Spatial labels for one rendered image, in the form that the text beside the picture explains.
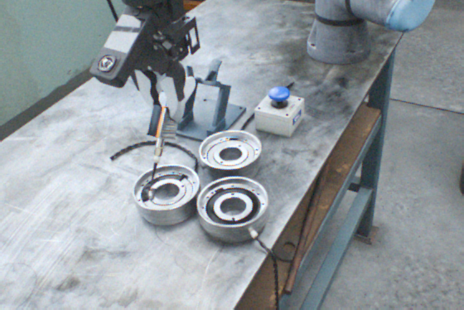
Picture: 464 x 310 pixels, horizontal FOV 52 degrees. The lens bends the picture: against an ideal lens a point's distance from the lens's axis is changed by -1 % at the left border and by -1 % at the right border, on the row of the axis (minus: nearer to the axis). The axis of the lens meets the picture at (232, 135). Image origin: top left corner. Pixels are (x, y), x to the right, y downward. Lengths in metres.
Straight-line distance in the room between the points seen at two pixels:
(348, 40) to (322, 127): 0.27
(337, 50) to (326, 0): 0.11
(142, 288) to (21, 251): 0.21
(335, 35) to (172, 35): 0.53
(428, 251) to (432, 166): 0.47
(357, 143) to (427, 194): 0.76
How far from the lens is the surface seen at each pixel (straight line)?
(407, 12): 0.99
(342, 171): 1.21
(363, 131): 1.35
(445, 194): 2.04
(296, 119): 0.91
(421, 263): 1.77
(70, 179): 0.90
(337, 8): 1.10
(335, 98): 1.01
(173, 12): 0.70
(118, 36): 0.67
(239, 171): 0.78
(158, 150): 0.76
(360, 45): 1.14
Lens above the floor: 1.34
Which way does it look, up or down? 36 degrees down
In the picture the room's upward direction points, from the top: 6 degrees counter-clockwise
